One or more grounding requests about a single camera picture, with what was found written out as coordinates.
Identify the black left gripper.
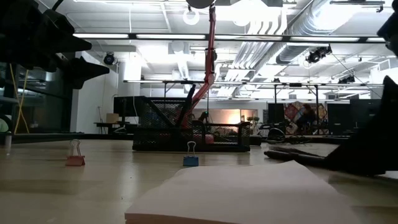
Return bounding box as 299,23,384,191
0,0,110,90

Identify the slim black pen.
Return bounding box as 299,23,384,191
264,150,327,167
273,145,312,155

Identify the pink binder clip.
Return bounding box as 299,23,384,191
65,138,86,167

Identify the black mesh desk organizer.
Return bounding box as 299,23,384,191
132,96,251,152

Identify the thick black marker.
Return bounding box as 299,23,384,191
178,83,197,128

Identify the stack of white paper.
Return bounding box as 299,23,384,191
124,160,361,224

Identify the blue binder clip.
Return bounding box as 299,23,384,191
182,141,200,167

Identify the black computer monitor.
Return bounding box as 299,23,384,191
113,95,146,118

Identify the black ceiling spotlight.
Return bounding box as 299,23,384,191
306,45,333,65

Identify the red desk lamp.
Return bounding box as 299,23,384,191
180,0,218,146

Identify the round ceiling camera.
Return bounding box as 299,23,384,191
103,52,116,66

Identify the yellow cable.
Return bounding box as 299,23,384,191
8,63,30,135

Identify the colourful wall hanging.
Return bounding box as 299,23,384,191
283,101,329,135

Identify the black lamp power cable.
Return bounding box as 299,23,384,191
266,126,312,144

